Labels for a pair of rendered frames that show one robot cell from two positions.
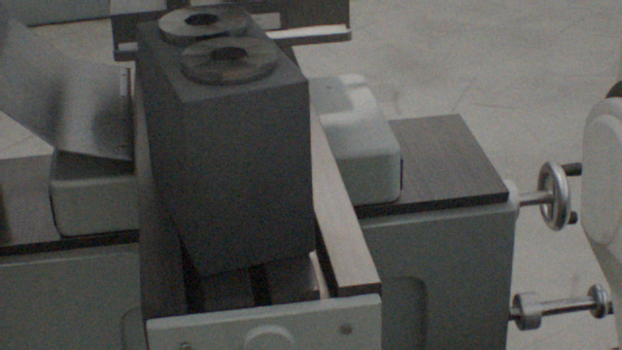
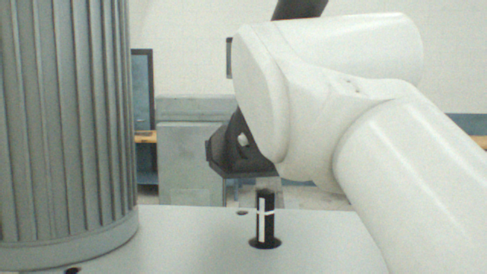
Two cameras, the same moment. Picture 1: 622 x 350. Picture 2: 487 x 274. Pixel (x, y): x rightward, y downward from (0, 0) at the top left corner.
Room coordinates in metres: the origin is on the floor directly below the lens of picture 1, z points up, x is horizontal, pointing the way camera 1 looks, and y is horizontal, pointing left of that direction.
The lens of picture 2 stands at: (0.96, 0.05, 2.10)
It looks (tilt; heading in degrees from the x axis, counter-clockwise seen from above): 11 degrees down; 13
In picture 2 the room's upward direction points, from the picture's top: straight up
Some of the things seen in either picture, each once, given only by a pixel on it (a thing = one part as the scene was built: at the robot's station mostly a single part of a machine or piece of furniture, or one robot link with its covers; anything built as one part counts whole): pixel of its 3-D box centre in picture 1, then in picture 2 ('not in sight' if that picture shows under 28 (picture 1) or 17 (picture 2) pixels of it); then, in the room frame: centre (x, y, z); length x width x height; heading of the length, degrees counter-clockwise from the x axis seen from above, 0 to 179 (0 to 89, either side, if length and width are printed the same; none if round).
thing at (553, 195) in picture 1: (533, 198); not in sight; (1.49, -0.37, 0.63); 0.16 x 0.12 x 0.12; 98
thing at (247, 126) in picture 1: (222, 127); not in sight; (0.98, 0.09, 1.03); 0.22 x 0.12 x 0.20; 18
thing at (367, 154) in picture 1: (221, 140); not in sight; (1.43, 0.13, 0.79); 0.50 x 0.35 x 0.12; 98
